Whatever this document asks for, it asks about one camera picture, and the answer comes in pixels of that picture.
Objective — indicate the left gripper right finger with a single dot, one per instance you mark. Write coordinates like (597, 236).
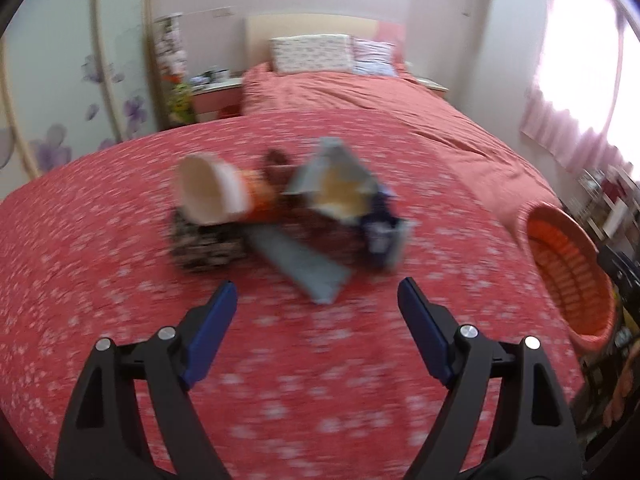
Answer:
(427, 325)

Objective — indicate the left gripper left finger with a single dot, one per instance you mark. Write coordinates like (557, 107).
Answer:
(202, 331)

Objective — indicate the black floral cloth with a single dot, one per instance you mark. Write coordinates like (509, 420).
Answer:
(197, 248)

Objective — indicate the grey wrapper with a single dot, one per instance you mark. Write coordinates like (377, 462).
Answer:
(315, 274)

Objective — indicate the orange white paper cup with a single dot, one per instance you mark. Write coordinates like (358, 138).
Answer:
(210, 191)

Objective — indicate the brown plaid scrunchie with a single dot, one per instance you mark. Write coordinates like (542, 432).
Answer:
(278, 169)

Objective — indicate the dark blue snack bag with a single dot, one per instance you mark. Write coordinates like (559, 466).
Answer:
(335, 183)

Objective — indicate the person right hand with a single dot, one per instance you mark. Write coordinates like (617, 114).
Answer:
(615, 409)

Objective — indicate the red floral table cloth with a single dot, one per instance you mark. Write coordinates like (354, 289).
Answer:
(297, 391)

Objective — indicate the orange plastic laundry basket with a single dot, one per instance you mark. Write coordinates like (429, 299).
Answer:
(566, 261)

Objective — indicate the cluttered desk with items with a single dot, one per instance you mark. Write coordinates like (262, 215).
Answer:
(612, 216)

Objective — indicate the hanging plush toy holder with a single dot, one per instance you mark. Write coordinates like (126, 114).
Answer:
(172, 65)

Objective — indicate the pink white left nightstand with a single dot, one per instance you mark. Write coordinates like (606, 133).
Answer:
(219, 100)

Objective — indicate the right bedside nightstand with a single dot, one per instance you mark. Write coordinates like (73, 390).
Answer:
(434, 87)

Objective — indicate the pink window curtains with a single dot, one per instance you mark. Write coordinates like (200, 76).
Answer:
(583, 107)

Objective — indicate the striped pink pillow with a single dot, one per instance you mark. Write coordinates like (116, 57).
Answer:
(373, 58)

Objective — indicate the bed with pink duvet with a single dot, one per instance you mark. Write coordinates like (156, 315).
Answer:
(501, 179)

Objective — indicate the sliding wardrobe with flowers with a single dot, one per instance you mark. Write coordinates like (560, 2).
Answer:
(75, 79)

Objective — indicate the floral white pillow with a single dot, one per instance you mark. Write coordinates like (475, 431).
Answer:
(312, 53)

